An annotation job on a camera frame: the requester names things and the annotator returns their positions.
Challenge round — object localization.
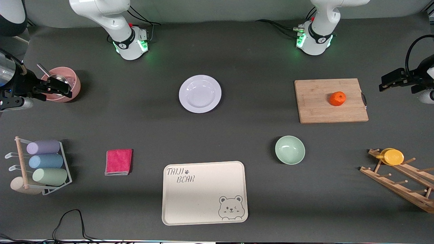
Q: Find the orange fruit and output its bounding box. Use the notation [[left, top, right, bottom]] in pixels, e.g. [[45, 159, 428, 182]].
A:
[[330, 91, 347, 106]]

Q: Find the white round plate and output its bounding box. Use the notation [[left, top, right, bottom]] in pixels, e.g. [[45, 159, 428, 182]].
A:
[[179, 75, 222, 114]]

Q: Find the metal scoop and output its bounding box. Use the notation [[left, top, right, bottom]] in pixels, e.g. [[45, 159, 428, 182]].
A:
[[37, 63, 70, 89]]

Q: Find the pink bowl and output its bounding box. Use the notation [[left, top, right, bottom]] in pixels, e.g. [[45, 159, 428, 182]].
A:
[[41, 66, 81, 103]]

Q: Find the purple cup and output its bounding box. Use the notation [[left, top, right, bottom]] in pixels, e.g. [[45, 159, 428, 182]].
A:
[[26, 140, 61, 155]]

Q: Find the blue cup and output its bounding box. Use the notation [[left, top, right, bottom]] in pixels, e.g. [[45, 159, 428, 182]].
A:
[[28, 154, 64, 169]]

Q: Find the yellow mug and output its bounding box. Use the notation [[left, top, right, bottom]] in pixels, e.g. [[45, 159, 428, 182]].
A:
[[376, 148, 405, 166]]

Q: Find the wooden cutting board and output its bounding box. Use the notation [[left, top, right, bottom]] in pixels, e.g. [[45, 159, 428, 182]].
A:
[[294, 78, 369, 124]]

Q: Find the green cup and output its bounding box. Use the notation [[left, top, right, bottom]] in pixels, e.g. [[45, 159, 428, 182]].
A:
[[32, 168, 68, 186]]

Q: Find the pink folded cloth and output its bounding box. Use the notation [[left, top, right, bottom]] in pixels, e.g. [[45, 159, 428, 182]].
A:
[[104, 149, 133, 176]]

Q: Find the wooden mug rack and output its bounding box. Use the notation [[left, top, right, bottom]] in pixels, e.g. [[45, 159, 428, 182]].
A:
[[359, 148, 434, 214]]

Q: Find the beige cup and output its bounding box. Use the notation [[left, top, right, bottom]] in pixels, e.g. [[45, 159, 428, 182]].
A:
[[10, 177, 43, 195]]

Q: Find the pale green bowl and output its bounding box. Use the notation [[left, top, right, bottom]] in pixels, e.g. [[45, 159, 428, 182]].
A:
[[275, 136, 305, 165]]

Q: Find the cream bear print tray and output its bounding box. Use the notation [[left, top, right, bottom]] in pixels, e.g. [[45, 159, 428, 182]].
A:
[[162, 161, 249, 226]]

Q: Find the white wire cup rack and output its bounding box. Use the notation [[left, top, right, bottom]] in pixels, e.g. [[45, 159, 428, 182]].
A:
[[5, 136, 73, 196]]

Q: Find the black right arm base cable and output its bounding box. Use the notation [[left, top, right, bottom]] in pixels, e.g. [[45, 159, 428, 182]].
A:
[[127, 5, 161, 43]]

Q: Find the black arm base cable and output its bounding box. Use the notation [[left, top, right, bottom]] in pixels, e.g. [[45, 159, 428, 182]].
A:
[[256, 7, 317, 38], [127, 5, 161, 43]]

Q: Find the thin black table cable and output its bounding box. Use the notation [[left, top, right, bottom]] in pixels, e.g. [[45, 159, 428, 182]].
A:
[[0, 209, 112, 244]]

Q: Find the black left arm base cable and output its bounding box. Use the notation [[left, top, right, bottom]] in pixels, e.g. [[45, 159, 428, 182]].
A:
[[256, 7, 317, 38]]

